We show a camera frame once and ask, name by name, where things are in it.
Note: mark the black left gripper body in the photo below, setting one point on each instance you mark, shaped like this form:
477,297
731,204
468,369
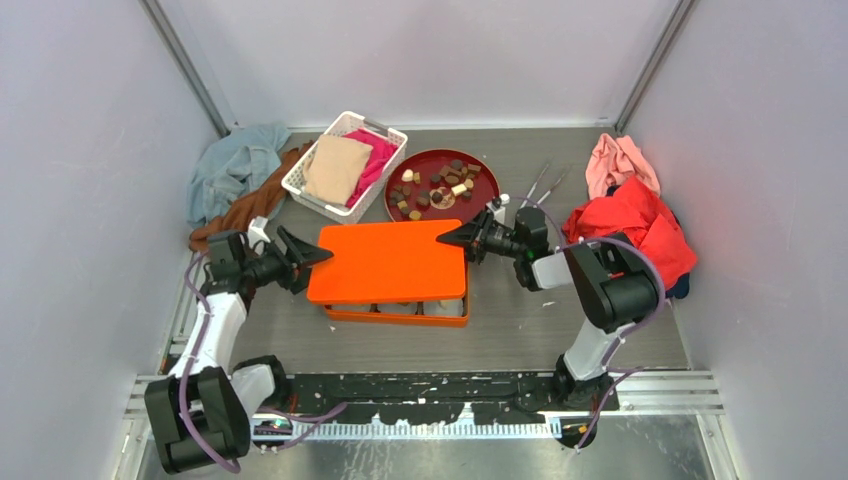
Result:
271,267

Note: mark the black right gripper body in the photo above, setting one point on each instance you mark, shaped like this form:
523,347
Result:
494,239

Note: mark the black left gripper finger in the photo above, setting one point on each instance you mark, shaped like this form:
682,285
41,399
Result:
298,279
301,253

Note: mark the orange box lid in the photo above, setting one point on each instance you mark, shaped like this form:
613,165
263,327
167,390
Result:
391,262

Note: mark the orange chocolate box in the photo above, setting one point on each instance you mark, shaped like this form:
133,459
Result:
418,319

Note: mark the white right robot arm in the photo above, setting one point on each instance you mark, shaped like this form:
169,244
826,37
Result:
617,286

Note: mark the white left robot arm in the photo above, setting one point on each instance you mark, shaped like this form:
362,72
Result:
201,413

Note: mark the dark red round tray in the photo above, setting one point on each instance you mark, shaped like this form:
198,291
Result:
439,184

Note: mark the brown cloth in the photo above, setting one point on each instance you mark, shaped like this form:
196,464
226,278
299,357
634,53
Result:
259,203

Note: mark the white paper cup front right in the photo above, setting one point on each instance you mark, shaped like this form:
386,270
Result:
444,308

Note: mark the beige cloth pouch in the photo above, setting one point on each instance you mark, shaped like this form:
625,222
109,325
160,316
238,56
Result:
333,172

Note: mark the white paper cup front middle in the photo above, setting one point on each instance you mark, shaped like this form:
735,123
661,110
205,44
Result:
398,308

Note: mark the light blue cloth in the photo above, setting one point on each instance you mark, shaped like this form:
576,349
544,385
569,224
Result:
232,167

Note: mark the pink cloth in basket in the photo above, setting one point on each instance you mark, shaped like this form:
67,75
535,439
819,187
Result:
382,151

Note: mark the red cloth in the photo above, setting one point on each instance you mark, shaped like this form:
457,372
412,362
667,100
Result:
648,223

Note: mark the salmon pink cloth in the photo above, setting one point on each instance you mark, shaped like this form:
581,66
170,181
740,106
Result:
614,160

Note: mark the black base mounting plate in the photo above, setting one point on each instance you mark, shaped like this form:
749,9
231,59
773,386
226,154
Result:
505,398

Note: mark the dark blue cloth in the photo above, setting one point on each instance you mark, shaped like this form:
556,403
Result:
680,289

